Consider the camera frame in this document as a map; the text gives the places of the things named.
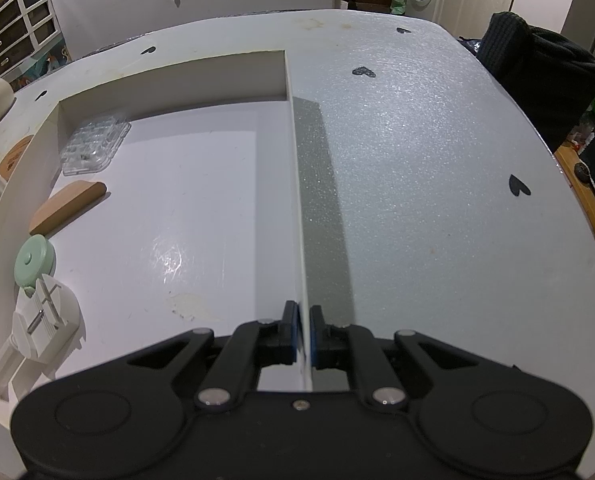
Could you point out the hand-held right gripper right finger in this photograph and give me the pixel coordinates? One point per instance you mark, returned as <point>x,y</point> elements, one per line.
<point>315,335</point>

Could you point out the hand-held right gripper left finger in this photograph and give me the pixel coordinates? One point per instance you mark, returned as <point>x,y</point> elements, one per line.
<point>291,332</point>

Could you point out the white cardboard box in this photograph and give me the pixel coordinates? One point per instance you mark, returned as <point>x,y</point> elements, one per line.
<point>202,210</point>

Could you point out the watch link remover tool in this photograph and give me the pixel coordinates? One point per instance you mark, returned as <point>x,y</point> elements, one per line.
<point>42,330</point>

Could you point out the half-oval wooden block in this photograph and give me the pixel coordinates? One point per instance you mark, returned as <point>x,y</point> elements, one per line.
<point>67,206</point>

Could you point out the mint green tape measure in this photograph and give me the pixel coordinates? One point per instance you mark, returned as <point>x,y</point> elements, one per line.
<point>33,259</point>

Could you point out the clear plastic case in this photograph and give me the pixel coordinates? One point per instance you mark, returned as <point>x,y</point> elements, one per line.
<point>94,145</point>

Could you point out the wooden-topped white cabinet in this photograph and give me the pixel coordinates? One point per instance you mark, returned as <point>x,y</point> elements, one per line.
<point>592,230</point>

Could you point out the small black oval object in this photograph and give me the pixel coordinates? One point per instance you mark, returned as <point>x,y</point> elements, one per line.
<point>582,171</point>

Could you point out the black cloth-covered chair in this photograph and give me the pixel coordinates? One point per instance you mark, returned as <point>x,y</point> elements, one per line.
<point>537,75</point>

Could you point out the white drawer unit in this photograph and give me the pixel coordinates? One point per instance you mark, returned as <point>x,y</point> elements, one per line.
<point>12,25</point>

